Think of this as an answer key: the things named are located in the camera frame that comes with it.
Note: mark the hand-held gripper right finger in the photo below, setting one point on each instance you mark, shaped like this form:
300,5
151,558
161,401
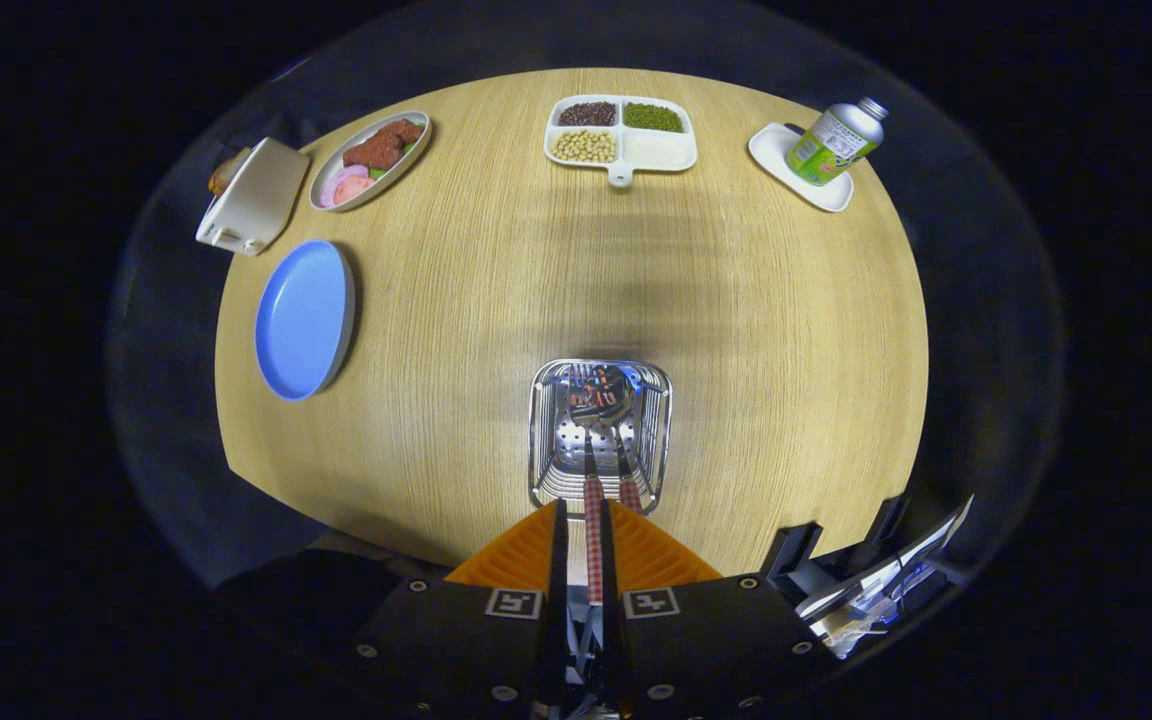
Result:
608,550

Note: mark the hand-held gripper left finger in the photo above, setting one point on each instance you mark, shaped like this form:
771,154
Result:
558,550

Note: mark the blue round plate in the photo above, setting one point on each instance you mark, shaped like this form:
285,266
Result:
301,320

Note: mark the white divided tray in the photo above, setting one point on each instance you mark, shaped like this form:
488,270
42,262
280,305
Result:
661,150

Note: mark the heap of yellow soybeans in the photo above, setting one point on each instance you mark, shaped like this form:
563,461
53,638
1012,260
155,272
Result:
584,147

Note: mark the pink ham slice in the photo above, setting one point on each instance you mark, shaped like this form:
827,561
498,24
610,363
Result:
339,180
356,190

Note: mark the green lettuce leaf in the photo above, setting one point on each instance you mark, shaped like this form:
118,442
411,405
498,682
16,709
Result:
378,172

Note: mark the small white saucer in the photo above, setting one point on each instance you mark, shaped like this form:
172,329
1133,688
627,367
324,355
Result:
771,150

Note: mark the white round plate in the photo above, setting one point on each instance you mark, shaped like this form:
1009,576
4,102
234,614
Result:
329,183

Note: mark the heap of green beans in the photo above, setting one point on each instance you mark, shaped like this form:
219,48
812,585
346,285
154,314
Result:
653,117

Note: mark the heap of red beans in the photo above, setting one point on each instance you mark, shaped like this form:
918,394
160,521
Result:
588,114

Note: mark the brown meat steak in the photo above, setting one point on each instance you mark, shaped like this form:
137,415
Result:
376,150

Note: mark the green labelled metal bottle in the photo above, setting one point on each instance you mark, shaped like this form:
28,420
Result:
831,145

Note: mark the white toaster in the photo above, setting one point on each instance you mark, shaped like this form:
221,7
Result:
261,195

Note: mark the brown toast slice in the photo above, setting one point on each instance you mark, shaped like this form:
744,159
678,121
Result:
223,175

